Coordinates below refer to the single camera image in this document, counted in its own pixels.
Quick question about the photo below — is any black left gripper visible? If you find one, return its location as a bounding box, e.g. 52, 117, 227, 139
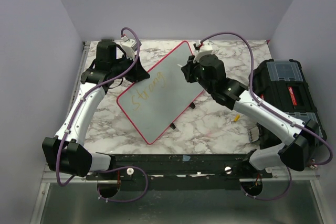
111, 54, 150, 83

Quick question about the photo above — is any pink framed whiteboard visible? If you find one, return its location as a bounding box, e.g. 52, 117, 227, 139
117, 41, 203, 145

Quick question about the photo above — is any yellow marker cap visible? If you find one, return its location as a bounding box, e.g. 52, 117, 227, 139
234, 114, 240, 122

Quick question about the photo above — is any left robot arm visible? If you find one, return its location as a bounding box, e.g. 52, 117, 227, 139
42, 37, 150, 179

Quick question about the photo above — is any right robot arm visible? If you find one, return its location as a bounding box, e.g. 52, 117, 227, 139
181, 55, 319, 178

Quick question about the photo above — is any black toolbox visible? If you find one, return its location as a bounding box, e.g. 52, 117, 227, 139
253, 59, 327, 140

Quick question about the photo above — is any copper connector plug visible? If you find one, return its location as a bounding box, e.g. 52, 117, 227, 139
309, 159, 318, 170

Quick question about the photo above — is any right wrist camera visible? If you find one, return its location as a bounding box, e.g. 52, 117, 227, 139
193, 40, 213, 63

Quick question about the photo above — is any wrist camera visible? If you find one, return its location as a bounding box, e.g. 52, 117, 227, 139
193, 40, 213, 63
121, 35, 138, 61

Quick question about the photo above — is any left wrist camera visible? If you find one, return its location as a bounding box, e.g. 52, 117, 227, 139
121, 35, 138, 61

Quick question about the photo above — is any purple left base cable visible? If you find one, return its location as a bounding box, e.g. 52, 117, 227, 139
98, 166, 150, 204

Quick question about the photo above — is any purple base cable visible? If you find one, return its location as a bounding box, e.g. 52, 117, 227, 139
244, 166, 293, 200
98, 166, 150, 204

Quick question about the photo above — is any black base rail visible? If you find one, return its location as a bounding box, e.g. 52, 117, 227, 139
86, 154, 272, 191

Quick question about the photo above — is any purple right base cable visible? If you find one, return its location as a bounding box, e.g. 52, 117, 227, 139
244, 166, 293, 200

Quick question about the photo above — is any aluminium frame rail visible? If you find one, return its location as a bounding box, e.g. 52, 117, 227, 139
42, 41, 91, 186

